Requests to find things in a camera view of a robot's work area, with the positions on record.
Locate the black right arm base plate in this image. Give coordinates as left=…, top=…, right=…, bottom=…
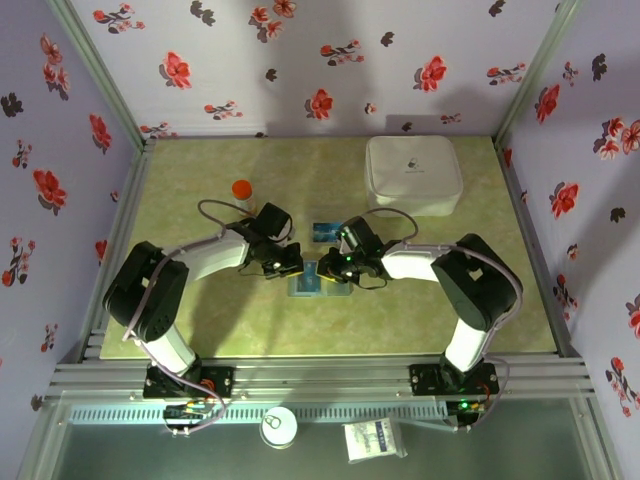
left=408, top=363, right=500, bottom=397

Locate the white round tin can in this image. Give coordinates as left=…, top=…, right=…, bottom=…
left=259, top=406, right=300, bottom=448

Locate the white slotted cable duct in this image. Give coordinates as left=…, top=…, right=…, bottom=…
left=67, top=404, right=451, bottom=425

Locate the grey right arm cable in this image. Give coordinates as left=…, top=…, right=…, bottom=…
left=358, top=207, right=525, bottom=432

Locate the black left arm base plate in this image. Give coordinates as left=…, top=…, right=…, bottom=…
left=143, top=366, right=235, bottom=400

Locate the white zip pouch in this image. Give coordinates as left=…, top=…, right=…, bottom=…
left=363, top=134, right=465, bottom=219

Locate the aluminium frame post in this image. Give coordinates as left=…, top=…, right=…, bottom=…
left=47, top=0, right=157, bottom=151
left=493, top=0, right=585, bottom=144

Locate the sage green card holder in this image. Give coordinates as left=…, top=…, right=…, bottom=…
left=287, top=258, right=355, bottom=300

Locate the aluminium front frame rail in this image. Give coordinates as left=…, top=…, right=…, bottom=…
left=47, top=352, right=597, bottom=401

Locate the aluminium side frame rail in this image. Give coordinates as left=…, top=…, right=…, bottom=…
left=79, top=138, right=157, bottom=362
left=493, top=135, right=585, bottom=360

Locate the orange lid pill bottle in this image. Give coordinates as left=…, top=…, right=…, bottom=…
left=230, top=178, right=257, bottom=217

